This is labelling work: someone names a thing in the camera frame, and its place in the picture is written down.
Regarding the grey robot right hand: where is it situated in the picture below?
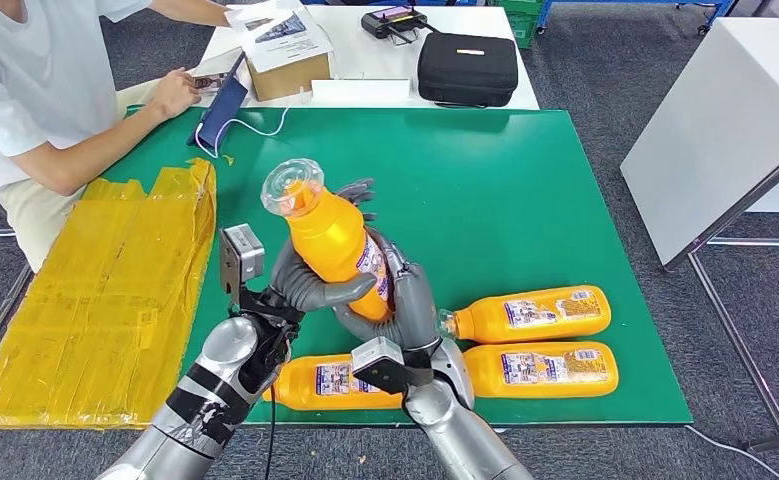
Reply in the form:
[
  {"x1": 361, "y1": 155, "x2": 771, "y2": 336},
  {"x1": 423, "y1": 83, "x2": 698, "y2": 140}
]
[{"x1": 332, "y1": 227, "x2": 445, "y2": 352}]

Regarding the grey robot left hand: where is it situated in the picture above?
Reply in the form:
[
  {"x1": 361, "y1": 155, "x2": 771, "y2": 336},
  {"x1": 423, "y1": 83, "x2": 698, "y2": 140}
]
[{"x1": 266, "y1": 177, "x2": 378, "y2": 326}]

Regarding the person's right hand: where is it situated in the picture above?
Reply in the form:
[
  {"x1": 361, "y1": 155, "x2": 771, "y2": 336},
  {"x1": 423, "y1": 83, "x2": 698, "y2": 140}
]
[{"x1": 147, "y1": 66, "x2": 203, "y2": 122}]

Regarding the orange detergent bottle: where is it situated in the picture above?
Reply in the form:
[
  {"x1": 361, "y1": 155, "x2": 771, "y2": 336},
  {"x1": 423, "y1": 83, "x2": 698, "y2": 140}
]
[
  {"x1": 259, "y1": 157, "x2": 396, "y2": 324},
  {"x1": 261, "y1": 354, "x2": 407, "y2": 412},
  {"x1": 461, "y1": 341, "x2": 620, "y2": 400},
  {"x1": 437, "y1": 284, "x2": 612, "y2": 346}
]

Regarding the dark blue folio case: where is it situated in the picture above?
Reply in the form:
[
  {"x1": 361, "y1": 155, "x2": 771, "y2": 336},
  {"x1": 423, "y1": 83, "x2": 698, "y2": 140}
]
[{"x1": 186, "y1": 51, "x2": 250, "y2": 150}]

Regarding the brown cardboard box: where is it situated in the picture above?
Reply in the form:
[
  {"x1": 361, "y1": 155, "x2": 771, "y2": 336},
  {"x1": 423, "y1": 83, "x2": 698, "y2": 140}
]
[{"x1": 246, "y1": 51, "x2": 333, "y2": 103}]

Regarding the printed white paper sheet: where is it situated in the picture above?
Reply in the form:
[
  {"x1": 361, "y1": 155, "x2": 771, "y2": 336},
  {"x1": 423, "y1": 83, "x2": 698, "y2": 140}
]
[{"x1": 223, "y1": 0, "x2": 335, "y2": 74}]

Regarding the green table board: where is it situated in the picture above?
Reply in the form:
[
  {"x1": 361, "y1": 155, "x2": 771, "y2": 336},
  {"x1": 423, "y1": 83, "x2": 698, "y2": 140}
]
[{"x1": 94, "y1": 105, "x2": 694, "y2": 427}]

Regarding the person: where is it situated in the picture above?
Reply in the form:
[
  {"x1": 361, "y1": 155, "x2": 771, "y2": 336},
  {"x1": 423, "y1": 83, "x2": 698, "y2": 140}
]
[{"x1": 0, "y1": 0, "x2": 231, "y2": 273}]

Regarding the flat white box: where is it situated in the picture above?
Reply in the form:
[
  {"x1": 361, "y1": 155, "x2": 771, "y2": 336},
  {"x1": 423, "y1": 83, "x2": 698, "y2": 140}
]
[{"x1": 310, "y1": 78, "x2": 412, "y2": 109}]

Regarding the yellow taped cardboard sheet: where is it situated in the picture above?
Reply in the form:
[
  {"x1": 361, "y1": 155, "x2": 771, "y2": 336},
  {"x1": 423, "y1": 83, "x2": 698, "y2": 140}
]
[{"x1": 0, "y1": 157, "x2": 218, "y2": 431}]

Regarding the black remote controller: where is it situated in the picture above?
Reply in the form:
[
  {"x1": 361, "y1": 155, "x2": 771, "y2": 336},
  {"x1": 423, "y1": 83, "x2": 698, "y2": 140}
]
[{"x1": 361, "y1": 5, "x2": 440, "y2": 46}]

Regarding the black zip case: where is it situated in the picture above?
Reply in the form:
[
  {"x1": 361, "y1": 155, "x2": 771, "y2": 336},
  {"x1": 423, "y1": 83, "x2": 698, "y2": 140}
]
[{"x1": 417, "y1": 31, "x2": 519, "y2": 109}]

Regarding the green plastic crate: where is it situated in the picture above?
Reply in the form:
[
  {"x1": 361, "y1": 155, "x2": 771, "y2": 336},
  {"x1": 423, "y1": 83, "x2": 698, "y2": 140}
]
[{"x1": 488, "y1": 0, "x2": 543, "y2": 51}]

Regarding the white side table top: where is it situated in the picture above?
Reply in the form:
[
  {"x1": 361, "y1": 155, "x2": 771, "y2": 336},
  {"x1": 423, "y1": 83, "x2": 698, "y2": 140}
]
[{"x1": 620, "y1": 16, "x2": 779, "y2": 270}]

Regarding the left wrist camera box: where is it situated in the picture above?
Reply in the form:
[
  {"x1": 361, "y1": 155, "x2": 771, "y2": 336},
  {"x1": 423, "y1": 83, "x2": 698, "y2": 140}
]
[{"x1": 218, "y1": 223, "x2": 266, "y2": 309}]

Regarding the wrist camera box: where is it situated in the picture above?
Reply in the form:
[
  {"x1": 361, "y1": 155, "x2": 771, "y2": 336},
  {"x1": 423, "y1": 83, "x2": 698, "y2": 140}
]
[
  {"x1": 218, "y1": 223, "x2": 266, "y2": 309},
  {"x1": 350, "y1": 336, "x2": 437, "y2": 397}
]

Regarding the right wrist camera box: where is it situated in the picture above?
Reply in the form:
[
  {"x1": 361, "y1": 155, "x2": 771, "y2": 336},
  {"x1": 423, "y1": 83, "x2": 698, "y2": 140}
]
[{"x1": 350, "y1": 336, "x2": 437, "y2": 397}]

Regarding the white cable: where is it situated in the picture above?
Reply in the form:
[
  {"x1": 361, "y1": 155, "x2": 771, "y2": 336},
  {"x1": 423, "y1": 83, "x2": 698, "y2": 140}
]
[{"x1": 193, "y1": 104, "x2": 292, "y2": 160}]

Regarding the blue cart frame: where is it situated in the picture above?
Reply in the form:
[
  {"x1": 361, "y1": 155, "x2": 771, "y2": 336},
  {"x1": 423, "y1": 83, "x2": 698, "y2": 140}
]
[{"x1": 534, "y1": 0, "x2": 738, "y2": 36}]

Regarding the white power cord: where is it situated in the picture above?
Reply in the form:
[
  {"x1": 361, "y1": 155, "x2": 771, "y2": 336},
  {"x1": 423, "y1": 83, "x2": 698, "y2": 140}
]
[{"x1": 683, "y1": 423, "x2": 779, "y2": 480}]

